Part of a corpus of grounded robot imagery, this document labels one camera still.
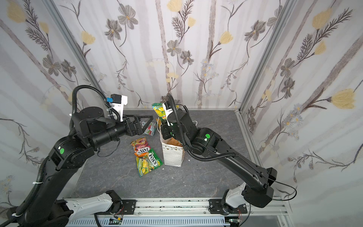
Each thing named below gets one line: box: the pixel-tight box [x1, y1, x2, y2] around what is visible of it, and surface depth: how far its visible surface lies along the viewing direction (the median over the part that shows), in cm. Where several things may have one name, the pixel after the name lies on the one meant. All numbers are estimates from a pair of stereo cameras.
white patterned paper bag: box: [156, 117, 185, 167], surface depth 78 cm
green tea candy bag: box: [136, 148, 164, 177], surface depth 89 cm
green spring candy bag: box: [151, 102, 167, 120], surface depth 59 cm
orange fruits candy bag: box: [129, 137, 151, 158], surface depth 93 cm
